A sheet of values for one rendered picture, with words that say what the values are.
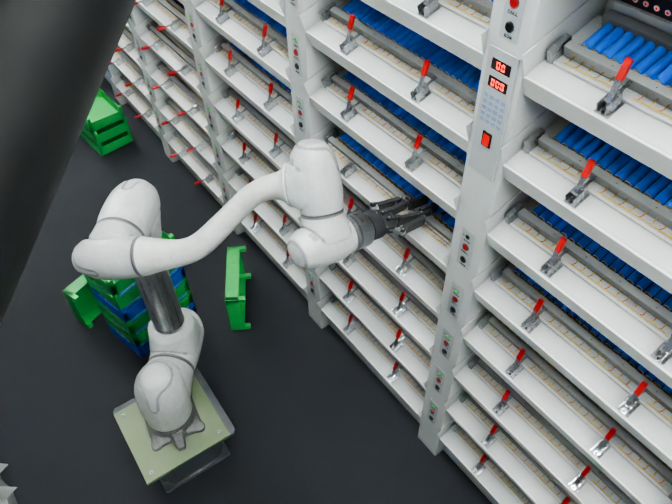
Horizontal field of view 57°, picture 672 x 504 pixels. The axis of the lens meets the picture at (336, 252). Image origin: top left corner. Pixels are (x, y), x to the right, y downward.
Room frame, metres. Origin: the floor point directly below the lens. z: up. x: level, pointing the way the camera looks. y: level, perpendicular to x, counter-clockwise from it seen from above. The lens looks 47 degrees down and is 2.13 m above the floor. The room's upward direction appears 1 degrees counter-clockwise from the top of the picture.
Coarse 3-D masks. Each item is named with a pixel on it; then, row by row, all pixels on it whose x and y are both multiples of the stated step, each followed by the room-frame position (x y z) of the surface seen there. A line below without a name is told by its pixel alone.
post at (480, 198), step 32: (544, 0) 0.98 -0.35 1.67; (576, 0) 1.03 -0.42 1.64; (544, 32) 0.99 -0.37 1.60; (480, 96) 1.04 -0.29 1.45; (512, 96) 0.98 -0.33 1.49; (512, 128) 0.97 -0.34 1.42; (480, 192) 1.00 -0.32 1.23; (512, 192) 1.00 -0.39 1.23; (480, 224) 0.99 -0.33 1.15; (480, 256) 0.97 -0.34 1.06; (448, 288) 1.03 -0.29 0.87; (448, 320) 1.02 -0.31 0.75; (448, 384) 0.98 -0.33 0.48; (448, 416) 0.98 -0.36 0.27
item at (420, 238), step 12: (324, 132) 1.56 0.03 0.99; (336, 132) 1.57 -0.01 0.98; (336, 156) 1.50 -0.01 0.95; (348, 180) 1.39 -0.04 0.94; (360, 180) 1.38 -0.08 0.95; (360, 192) 1.34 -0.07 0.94; (372, 192) 1.33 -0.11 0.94; (384, 192) 1.32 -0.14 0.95; (432, 216) 1.21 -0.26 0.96; (420, 228) 1.18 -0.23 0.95; (408, 240) 1.18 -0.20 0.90; (420, 240) 1.14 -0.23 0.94; (432, 240) 1.13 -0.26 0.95; (432, 252) 1.10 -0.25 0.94; (444, 252) 1.09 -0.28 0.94; (444, 264) 1.06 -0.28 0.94
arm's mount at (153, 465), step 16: (192, 384) 1.16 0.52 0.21; (208, 400) 1.09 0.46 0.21; (128, 416) 1.04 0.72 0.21; (208, 416) 1.03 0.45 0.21; (128, 432) 0.98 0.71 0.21; (144, 432) 0.98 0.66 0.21; (208, 432) 0.97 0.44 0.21; (224, 432) 0.97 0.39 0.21; (144, 448) 0.92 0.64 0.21; (176, 448) 0.92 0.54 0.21; (192, 448) 0.92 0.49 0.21; (208, 448) 0.92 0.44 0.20; (144, 464) 0.87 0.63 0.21; (160, 464) 0.87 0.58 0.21; (176, 464) 0.87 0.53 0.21
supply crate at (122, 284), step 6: (162, 234) 1.69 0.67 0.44; (102, 282) 1.45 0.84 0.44; (108, 282) 1.41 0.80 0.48; (114, 282) 1.48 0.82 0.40; (120, 282) 1.44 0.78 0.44; (126, 282) 1.46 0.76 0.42; (132, 282) 1.48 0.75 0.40; (108, 288) 1.43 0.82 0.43; (114, 288) 1.42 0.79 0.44; (120, 288) 1.44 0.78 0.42; (114, 294) 1.42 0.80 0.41
